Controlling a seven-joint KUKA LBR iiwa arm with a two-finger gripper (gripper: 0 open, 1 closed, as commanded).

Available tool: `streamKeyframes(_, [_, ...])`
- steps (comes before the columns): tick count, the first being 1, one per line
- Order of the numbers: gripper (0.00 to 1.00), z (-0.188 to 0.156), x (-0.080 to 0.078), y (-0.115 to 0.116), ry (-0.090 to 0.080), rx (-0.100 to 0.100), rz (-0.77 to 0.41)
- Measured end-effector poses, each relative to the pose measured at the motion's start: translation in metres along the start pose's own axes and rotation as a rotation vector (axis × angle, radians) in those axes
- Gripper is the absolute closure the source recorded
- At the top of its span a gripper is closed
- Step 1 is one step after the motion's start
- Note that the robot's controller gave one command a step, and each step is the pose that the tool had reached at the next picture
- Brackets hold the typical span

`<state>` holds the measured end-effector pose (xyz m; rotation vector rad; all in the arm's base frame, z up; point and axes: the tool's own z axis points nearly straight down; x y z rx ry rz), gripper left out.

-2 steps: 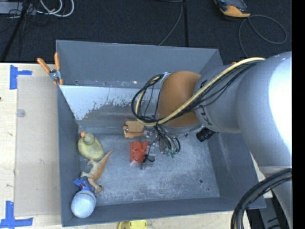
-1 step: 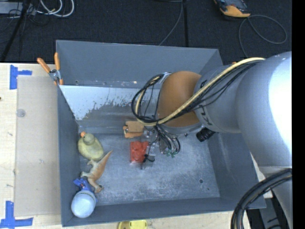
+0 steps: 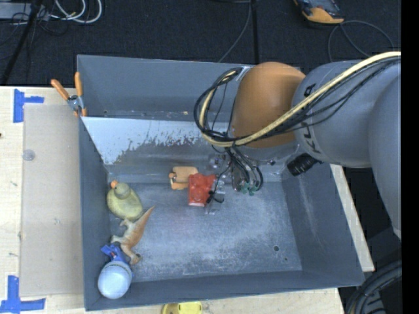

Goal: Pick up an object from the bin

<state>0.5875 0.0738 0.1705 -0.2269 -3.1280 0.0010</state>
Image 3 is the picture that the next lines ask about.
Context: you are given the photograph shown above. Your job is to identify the grey metal bin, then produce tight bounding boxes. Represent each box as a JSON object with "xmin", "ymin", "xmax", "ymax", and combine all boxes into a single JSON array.
[{"xmin": 75, "ymin": 54, "xmax": 366, "ymax": 312}]

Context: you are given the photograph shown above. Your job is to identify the orange toy dinosaur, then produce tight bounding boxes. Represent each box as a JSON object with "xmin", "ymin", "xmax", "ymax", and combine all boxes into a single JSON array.
[{"xmin": 110, "ymin": 205, "xmax": 156, "ymax": 266}]

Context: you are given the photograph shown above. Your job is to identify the red toy block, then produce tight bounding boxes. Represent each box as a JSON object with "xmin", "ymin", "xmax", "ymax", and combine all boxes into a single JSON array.
[{"xmin": 187, "ymin": 173, "xmax": 217, "ymax": 208}]

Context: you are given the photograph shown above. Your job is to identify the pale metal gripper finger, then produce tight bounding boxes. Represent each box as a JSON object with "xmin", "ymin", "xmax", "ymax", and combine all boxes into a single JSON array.
[
  {"xmin": 211, "ymin": 179, "xmax": 227, "ymax": 196},
  {"xmin": 205, "ymin": 194, "xmax": 226, "ymax": 216}
]

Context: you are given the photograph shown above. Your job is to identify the tan and orange toy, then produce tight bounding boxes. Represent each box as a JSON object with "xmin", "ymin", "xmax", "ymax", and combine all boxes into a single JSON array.
[{"xmin": 168, "ymin": 166, "xmax": 200, "ymax": 191}]

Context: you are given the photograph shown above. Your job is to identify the white spray bottle blue nozzle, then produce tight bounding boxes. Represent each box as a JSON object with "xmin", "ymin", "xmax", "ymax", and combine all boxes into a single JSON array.
[{"xmin": 97, "ymin": 243, "xmax": 134, "ymax": 300}]

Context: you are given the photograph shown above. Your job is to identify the pale wood flat board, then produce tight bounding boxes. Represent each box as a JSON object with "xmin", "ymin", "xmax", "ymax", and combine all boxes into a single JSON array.
[{"xmin": 18, "ymin": 103, "xmax": 84, "ymax": 298}]

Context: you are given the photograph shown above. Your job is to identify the black cylinder on white bracket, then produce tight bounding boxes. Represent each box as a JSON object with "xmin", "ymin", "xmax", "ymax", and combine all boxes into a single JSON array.
[{"xmin": 286, "ymin": 153, "xmax": 324, "ymax": 177}]

